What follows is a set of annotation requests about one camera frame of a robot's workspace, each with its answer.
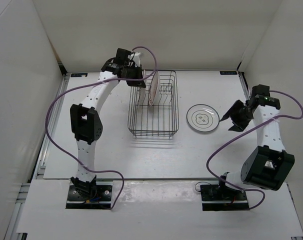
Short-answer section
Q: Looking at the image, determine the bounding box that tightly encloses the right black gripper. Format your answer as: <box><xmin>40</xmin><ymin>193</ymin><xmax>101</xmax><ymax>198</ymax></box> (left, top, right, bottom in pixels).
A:
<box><xmin>219</xmin><ymin>99</ymin><xmax>254</xmax><ymax>133</ymax></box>

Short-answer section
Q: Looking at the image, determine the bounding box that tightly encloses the red patterned plate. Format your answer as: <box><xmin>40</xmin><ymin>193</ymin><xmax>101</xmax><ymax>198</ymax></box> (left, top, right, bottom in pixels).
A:
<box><xmin>137</xmin><ymin>87</ymin><xmax>146</xmax><ymax>106</ymax></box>
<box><xmin>148</xmin><ymin>71</ymin><xmax>160</xmax><ymax>107</ymax></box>

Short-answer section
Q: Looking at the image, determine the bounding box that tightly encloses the wire dish rack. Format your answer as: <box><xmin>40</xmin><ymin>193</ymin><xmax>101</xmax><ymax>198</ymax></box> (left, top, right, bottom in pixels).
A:
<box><xmin>127</xmin><ymin>70</ymin><xmax>179</xmax><ymax>139</ymax></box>

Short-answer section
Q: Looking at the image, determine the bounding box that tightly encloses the green rimmed white plate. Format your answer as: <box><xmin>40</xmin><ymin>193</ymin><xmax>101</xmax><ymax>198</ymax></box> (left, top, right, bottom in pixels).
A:
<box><xmin>186</xmin><ymin>104</ymin><xmax>220</xmax><ymax>133</ymax></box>

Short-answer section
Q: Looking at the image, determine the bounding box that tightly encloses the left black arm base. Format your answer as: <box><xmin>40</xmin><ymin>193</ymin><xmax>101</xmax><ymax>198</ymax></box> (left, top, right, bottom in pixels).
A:
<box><xmin>65</xmin><ymin>181</ymin><xmax>113</xmax><ymax>210</ymax></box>

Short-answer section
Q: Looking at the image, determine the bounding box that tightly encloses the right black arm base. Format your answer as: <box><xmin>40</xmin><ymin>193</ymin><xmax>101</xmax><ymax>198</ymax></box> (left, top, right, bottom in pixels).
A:
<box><xmin>195</xmin><ymin>181</ymin><xmax>249</xmax><ymax>212</ymax></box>

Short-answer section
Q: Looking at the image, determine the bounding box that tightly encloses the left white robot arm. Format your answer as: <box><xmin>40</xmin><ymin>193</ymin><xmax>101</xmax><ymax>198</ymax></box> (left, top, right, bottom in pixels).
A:
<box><xmin>70</xmin><ymin>53</ymin><xmax>143</xmax><ymax>200</ymax></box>

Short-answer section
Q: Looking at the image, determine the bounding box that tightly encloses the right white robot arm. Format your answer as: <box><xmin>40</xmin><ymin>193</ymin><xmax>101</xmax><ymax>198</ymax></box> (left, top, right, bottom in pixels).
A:
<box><xmin>216</xmin><ymin>94</ymin><xmax>295</xmax><ymax>200</ymax></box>

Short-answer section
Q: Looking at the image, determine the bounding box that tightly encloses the right blue table label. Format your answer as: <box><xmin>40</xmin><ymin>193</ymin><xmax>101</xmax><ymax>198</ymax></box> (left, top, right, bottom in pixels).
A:
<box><xmin>219</xmin><ymin>70</ymin><xmax>238</xmax><ymax>75</ymax></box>

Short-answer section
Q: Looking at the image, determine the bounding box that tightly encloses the blue table label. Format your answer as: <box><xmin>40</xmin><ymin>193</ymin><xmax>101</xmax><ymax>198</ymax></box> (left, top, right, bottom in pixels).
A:
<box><xmin>219</xmin><ymin>70</ymin><xmax>238</xmax><ymax>75</ymax></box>
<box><xmin>70</xmin><ymin>73</ymin><xmax>88</xmax><ymax>78</ymax></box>

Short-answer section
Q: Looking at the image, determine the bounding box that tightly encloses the left blue table label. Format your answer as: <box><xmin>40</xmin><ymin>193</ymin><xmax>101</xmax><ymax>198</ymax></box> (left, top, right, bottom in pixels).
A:
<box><xmin>70</xmin><ymin>73</ymin><xmax>88</xmax><ymax>78</ymax></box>

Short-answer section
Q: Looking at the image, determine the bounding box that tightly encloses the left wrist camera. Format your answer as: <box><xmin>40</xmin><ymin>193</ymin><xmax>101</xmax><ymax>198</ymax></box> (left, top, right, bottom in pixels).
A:
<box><xmin>113</xmin><ymin>48</ymin><xmax>132</xmax><ymax>66</ymax></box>

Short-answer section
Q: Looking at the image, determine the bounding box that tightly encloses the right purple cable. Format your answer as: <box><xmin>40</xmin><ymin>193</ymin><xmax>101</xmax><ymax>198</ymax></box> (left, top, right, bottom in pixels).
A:
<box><xmin>206</xmin><ymin>90</ymin><xmax>303</xmax><ymax>210</ymax></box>

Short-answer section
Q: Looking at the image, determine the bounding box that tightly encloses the purple cable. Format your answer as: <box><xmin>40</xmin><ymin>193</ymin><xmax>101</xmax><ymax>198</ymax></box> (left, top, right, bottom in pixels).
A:
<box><xmin>206</xmin><ymin>90</ymin><xmax>303</xmax><ymax>210</ymax></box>
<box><xmin>45</xmin><ymin>45</ymin><xmax>159</xmax><ymax>210</ymax></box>

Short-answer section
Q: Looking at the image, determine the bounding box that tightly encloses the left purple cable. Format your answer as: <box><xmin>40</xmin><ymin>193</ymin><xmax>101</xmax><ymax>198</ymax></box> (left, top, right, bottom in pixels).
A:
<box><xmin>45</xmin><ymin>45</ymin><xmax>159</xmax><ymax>210</ymax></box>

